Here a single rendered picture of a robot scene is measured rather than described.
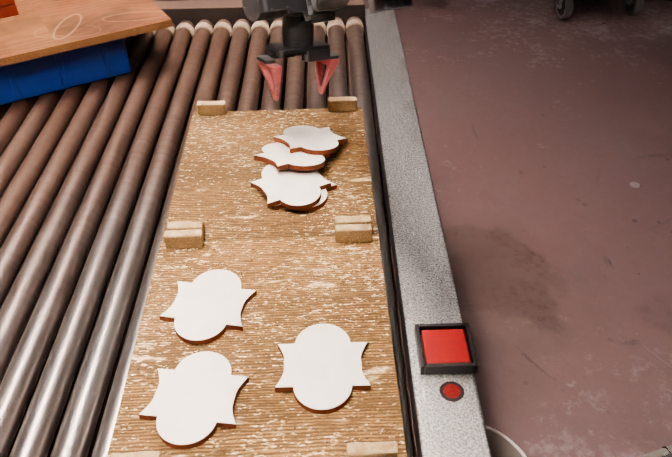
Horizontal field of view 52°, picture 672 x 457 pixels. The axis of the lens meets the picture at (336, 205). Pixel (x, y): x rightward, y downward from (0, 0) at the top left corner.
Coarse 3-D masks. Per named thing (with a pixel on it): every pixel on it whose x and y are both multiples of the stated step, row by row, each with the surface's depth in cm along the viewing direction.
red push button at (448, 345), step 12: (432, 336) 95; (444, 336) 95; (456, 336) 95; (432, 348) 94; (444, 348) 94; (456, 348) 94; (432, 360) 92; (444, 360) 92; (456, 360) 92; (468, 360) 92
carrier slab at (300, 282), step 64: (192, 256) 108; (256, 256) 108; (320, 256) 108; (256, 320) 97; (320, 320) 97; (384, 320) 97; (128, 384) 89; (256, 384) 89; (384, 384) 88; (128, 448) 82; (192, 448) 81; (256, 448) 81; (320, 448) 81
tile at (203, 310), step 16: (208, 272) 104; (224, 272) 104; (192, 288) 101; (208, 288) 101; (224, 288) 101; (240, 288) 101; (176, 304) 99; (192, 304) 98; (208, 304) 98; (224, 304) 98; (240, 304) 98; (176, 320) 96; (192, 320) 96; (208, 320) 96; (224, 320) 96; (240, 320) 96; (192, 336) 94; (208, 336) 94
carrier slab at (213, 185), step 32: (192, 128) 138; (224, 128) 138; (256, 128) 138; (352, 128) 137; (192, 160) 129; (224, 160) 129; (352, 160) 128; (192, 192) 121; (224, 192) 121; (256, 192) 121; (352, 192) 121; (224, 224) 114; (256, 224) 114; (288, 224) 114; (320, 224) 114
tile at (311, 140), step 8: (288, 128) 135; (296, 128) 135; (304, 128) 135; (312, 128) 135; (320, 128) 135; (328, 128) 135; (280, 136) 131; (288, 136) 131; (296, 136) 131; (304, 136) 131; (312, 136) 131; (320, 136) 131; (328, 136) 131; (336, 136) 131; (288, 144) 128; (296, 144) 127; (304, 144) 127; (312, 144) 127; (320, 144) 127; (328, 144) 127; (336, 144) 128; (304, 152) 126; (312, 152) 125; (320, 152) 125; (328, 152) 126
